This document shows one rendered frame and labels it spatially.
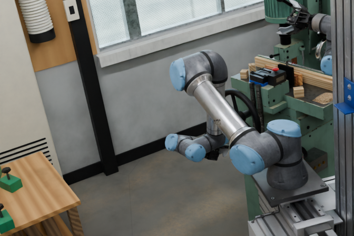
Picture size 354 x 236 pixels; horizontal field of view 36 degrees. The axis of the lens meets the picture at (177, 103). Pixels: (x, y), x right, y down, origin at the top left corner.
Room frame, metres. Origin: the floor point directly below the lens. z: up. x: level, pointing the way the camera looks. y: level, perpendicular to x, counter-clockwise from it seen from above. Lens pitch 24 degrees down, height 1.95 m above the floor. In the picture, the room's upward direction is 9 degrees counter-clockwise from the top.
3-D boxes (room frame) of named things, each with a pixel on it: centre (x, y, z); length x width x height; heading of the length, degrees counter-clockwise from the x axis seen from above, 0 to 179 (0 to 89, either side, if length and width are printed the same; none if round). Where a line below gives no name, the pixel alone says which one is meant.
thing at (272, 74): (2.27, -0.43, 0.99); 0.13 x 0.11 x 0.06; 32
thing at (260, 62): (2.39, -0.61, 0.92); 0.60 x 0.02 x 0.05; 32
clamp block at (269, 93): (2.28, -0.43, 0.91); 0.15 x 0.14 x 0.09; 32
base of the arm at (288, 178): (1.68, -0.36, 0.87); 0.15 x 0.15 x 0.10
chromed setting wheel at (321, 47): (2.39, -0.74, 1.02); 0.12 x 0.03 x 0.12; 122
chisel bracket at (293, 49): (2.44, -0.58, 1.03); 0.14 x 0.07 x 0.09; 122
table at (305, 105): (2.32, -0.50, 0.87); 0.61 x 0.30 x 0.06; 32
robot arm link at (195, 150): (2.01, -0.05, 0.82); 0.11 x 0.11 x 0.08; 29
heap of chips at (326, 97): (2.12, -0.65, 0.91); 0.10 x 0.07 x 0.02; 122
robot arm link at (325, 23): (1.99, -0.66, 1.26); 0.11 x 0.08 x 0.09; 32
